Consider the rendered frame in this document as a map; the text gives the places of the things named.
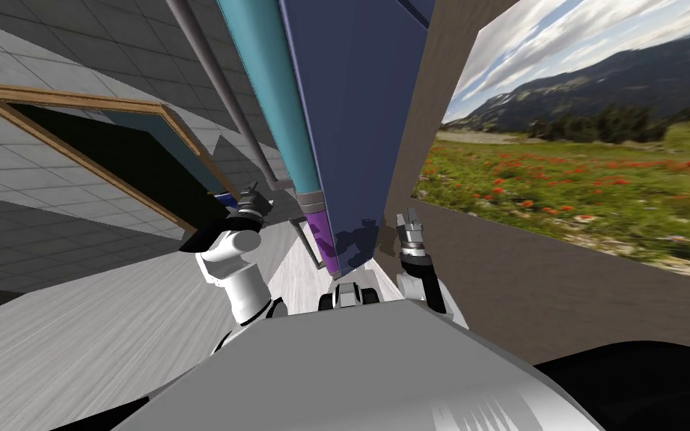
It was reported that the grey metal pole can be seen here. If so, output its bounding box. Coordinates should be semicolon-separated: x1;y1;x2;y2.
164;0;296;193

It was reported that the teal and purple column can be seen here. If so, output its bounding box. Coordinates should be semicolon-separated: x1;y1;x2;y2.
216;0;344;280

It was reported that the navy blue door leaf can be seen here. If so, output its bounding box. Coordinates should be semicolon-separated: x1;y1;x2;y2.
278;0;437;279

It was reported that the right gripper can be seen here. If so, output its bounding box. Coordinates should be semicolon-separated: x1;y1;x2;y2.
396;207;430;258

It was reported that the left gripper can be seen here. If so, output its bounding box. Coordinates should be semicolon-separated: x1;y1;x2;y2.
238;184;275;219

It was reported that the wooden framed dark window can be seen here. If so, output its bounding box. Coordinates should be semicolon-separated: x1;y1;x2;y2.
0;80;242;236

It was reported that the large meadow landscape window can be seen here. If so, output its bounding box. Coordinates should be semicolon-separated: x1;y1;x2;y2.
410;0;690;286

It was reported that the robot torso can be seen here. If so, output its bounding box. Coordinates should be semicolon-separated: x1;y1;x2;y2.
111;281;605;431

